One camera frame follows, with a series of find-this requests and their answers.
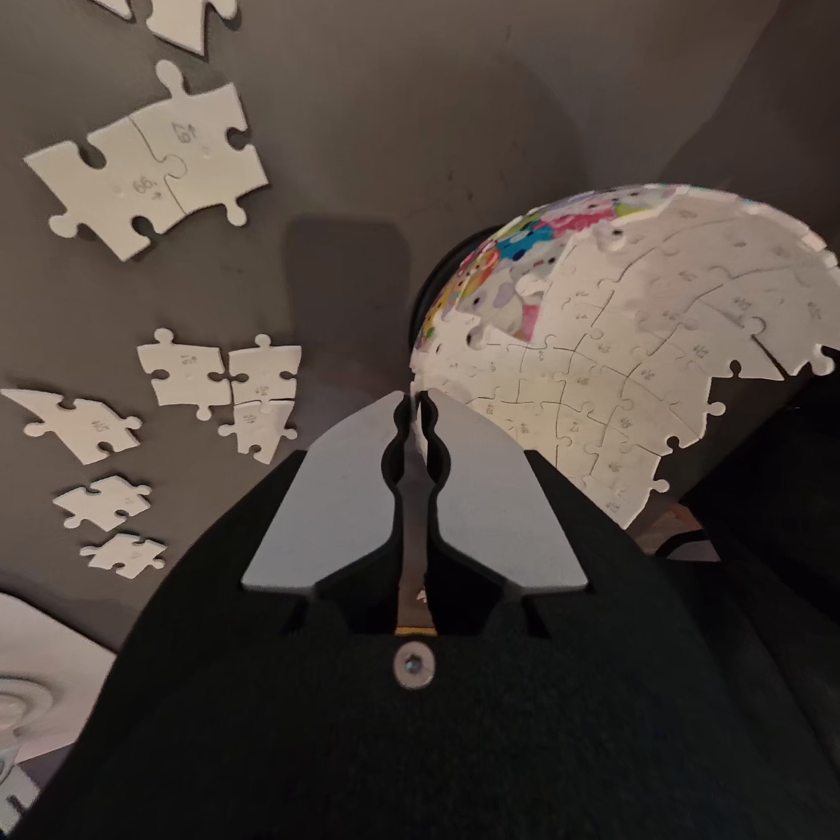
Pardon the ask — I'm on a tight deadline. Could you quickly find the black ball stand ring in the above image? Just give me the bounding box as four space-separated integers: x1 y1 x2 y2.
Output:
406 230 502 358

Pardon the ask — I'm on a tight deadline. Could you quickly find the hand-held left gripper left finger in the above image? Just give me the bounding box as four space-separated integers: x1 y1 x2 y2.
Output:
241 390 416 599

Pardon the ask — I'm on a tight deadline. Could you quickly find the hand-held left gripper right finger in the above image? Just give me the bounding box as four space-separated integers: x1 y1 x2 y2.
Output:
423 390 592 599

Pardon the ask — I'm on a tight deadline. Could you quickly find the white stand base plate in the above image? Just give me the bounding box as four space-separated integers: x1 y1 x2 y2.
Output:
0 591 120 791

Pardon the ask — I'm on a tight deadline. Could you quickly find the partly built white puzzle ball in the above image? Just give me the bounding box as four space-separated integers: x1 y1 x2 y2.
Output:
410 184 840 530

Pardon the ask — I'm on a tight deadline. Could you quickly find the puzzle pieces group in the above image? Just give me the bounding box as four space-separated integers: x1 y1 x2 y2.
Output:
0 0 304 581

